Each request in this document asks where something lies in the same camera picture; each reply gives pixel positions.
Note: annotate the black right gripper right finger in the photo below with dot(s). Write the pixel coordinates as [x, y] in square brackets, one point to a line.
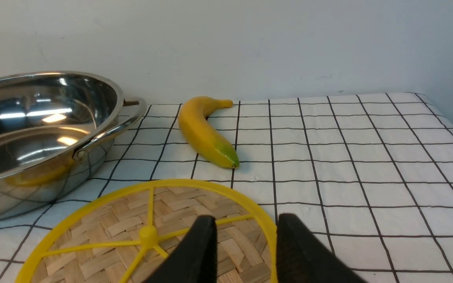
[302, 258]

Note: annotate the yellow banana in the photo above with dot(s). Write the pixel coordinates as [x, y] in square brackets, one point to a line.
[201, 136]

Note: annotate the yellow bamboo steamer lid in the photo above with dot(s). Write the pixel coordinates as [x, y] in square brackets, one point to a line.
[124, 236]

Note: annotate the stainless steel pot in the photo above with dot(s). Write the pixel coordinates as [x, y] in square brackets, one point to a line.
[56, 129]

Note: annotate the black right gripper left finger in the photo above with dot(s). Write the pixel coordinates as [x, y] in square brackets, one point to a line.
[195, 258]

